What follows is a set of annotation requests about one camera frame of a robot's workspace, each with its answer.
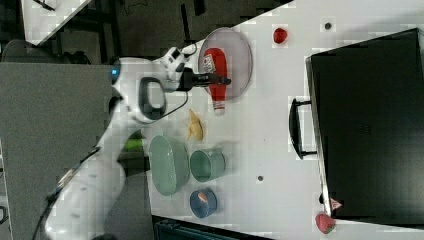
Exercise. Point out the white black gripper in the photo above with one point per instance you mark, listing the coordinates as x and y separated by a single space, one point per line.
177 77

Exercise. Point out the red ketchup bottle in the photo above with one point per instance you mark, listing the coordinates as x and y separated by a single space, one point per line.
214 60

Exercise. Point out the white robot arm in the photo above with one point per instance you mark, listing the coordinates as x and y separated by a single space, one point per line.
80 203

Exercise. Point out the grey round plate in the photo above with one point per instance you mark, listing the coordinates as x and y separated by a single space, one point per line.
238 57

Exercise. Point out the peeled toy banana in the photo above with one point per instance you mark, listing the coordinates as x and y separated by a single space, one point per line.
194 128

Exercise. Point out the green oval colander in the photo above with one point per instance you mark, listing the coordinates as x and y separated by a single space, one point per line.
169 164

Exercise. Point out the small green toy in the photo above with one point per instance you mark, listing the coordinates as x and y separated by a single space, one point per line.
133 144

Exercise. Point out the red strawberry toy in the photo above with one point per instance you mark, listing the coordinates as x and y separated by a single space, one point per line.
280 35

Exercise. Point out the black cylindrical cup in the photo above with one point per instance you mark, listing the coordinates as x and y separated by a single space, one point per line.
135 166

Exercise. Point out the orange slice toy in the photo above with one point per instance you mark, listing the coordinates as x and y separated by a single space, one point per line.
202 197

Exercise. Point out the blue bowl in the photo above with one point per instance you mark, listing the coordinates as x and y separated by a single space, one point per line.
200 209

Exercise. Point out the silver toaster oven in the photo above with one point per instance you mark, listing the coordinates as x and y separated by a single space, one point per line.
367 110

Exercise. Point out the pink toy fruit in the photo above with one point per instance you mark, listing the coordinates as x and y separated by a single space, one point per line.
324 223

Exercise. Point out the green cup with handle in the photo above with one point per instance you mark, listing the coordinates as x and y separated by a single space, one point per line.
207 164

